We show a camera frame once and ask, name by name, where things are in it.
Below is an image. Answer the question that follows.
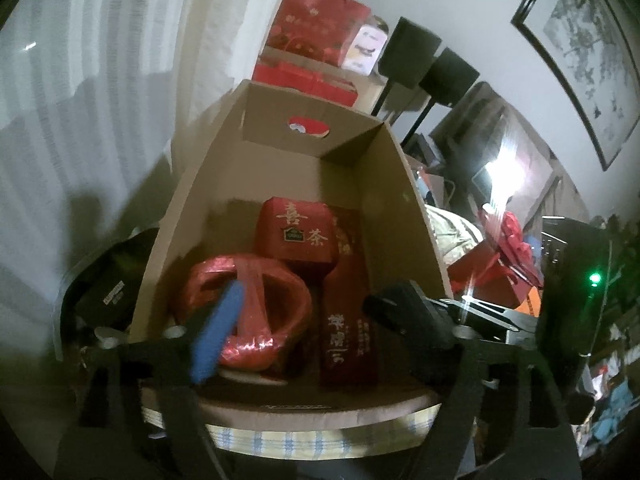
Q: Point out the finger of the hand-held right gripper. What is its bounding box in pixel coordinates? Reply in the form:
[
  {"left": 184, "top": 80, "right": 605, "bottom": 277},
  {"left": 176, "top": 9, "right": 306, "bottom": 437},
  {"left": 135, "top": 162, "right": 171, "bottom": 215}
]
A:
[{"left": 439, "top": 297, "right": 540, "bottom": 334}]

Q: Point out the long dark red box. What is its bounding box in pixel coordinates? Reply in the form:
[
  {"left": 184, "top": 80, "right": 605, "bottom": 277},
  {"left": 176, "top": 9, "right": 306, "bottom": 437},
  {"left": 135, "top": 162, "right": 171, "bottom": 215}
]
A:
[{"left": 319, "top": 206, "right": 382, "bottom": 392}]

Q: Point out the checkered yellow tablecloth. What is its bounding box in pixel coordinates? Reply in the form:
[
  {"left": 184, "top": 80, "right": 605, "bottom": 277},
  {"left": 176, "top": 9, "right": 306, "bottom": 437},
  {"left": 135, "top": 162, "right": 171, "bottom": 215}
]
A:
[{"left": 140, "top": 204, "right": 482, "bottom": 454}]

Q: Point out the white printed box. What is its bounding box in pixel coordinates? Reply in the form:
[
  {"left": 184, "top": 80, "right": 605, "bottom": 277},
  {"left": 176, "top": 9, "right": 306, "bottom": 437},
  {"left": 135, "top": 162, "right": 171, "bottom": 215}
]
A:
[{"left": 342, "top": 21, "right": 391, "bottom": 77}]

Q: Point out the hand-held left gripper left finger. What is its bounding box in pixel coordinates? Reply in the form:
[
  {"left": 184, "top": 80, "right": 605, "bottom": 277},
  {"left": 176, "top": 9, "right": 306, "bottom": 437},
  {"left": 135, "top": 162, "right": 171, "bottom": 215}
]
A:
[{"left": 55, "top": 280, "right": 248, "bottom": 480}]

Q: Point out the large red gift box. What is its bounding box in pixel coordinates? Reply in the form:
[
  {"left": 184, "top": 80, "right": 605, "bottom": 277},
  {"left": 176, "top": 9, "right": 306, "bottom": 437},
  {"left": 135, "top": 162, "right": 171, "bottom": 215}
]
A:
[{"left": 264, "top": 0, "right": 374, "bottom": 69}]

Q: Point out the framed ink painting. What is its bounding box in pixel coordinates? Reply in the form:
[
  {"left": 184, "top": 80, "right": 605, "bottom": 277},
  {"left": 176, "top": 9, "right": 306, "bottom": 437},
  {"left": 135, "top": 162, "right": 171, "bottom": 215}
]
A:
[{"left": 510, "top": 0, "right": 640, "bottom": 172}]

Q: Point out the white curtain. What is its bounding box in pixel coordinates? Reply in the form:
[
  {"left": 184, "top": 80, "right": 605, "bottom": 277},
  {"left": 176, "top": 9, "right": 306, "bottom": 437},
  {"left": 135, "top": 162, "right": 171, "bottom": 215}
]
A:
[{"left": 0, "top": 0, "right": 302, "bottom": 361}]

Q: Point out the red ribbon bow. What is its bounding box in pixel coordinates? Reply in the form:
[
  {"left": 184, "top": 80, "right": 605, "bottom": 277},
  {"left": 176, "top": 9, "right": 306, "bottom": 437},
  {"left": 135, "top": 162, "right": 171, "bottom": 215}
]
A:
[{"left": 477, "top": 204, "right": 537, "bottom": 272}]

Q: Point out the black device with label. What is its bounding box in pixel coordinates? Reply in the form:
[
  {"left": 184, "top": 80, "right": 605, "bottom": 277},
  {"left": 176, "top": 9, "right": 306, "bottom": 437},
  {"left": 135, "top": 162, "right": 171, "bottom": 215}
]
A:
[{"left": 62, "top": 227, "right": 161, "bottom": 347}]

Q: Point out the red knot-shaped packet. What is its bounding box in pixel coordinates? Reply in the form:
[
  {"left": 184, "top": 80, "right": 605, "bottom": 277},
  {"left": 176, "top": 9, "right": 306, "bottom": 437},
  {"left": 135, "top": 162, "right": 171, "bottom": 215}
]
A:
[{"left": 175, "top": 255, "right": 314, "bottom": 377}]

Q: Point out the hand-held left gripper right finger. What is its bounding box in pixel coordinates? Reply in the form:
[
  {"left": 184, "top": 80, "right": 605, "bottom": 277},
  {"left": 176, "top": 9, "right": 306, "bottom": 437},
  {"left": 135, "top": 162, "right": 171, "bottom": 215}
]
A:
[{"left": 362, "top": 280, "right": 583, "bottom": 480}]

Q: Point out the beige sofa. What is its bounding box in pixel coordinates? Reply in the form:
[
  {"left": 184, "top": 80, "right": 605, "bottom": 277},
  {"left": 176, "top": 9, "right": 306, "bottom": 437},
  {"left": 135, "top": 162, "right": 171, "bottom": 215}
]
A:
[{"left": 430, "top": 81, "right": 592, "bottom": 242}]

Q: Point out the black speaker on stand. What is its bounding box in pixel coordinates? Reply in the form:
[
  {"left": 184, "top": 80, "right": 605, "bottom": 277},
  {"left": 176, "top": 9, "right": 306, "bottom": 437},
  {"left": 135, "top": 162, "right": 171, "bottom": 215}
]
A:
[
  {"left": 400, "top": 47, "right": 481, "bottom": 147},
  {"left": 377, "top": 16, "right": 442, "bottom": 127}
]

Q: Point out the red gift box with handle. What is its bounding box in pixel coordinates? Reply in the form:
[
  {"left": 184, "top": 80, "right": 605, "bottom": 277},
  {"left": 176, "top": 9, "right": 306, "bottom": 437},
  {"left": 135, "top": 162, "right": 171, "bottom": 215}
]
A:
[{"left": 446, "top": 239, "right": 544, "bottom": 312}]

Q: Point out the red tea box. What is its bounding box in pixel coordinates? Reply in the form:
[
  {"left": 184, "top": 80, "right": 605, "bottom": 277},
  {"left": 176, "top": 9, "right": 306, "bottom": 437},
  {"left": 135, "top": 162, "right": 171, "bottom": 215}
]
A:
[{"left": 254, "top": 196, "right": 342, "bottom": 282}]

